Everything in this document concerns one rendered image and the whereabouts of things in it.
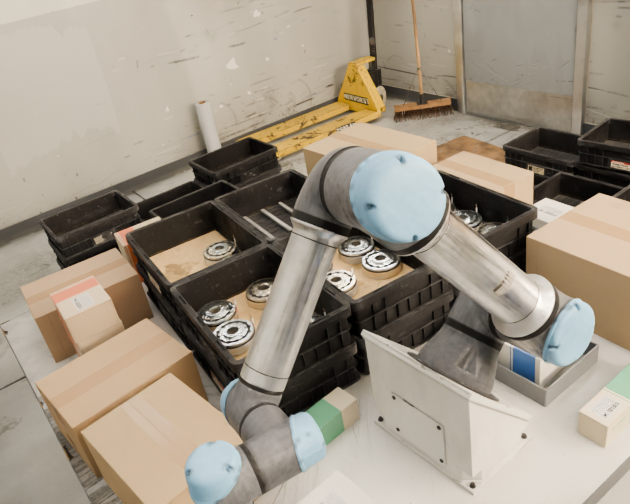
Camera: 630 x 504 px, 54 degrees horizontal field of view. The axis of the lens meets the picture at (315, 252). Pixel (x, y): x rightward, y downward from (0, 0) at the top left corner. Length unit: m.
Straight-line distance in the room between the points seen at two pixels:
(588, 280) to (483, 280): 0.66
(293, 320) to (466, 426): 0.40
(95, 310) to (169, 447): 0.51
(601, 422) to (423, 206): 0.70
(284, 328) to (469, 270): 0.29
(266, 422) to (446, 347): 0.40
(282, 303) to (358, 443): 0.53
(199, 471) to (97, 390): 0.66
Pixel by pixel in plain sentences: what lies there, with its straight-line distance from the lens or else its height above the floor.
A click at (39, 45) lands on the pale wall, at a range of 4.52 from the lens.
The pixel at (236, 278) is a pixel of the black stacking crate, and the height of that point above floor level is 0.88.
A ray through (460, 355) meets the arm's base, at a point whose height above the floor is 0.97.
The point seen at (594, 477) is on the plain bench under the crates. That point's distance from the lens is 1.35.
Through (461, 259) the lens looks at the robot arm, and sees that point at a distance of 0.91.
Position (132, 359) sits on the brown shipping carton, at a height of 0.86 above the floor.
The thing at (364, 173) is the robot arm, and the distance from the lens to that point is 0.80.
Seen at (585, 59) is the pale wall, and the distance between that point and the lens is 4.41.
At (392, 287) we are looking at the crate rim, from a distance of 1.43.
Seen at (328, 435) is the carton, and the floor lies 0.72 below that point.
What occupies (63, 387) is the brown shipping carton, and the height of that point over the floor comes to 0.86.
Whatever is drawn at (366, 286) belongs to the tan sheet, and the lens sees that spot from 1.61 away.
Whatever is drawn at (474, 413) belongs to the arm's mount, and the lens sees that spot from 1.15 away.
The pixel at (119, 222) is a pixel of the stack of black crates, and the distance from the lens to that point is 3.01.
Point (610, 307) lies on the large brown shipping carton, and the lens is 1.58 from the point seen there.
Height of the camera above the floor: 1.74
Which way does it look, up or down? 30 degrees down
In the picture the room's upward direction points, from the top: 11 degrees counter-clockwise
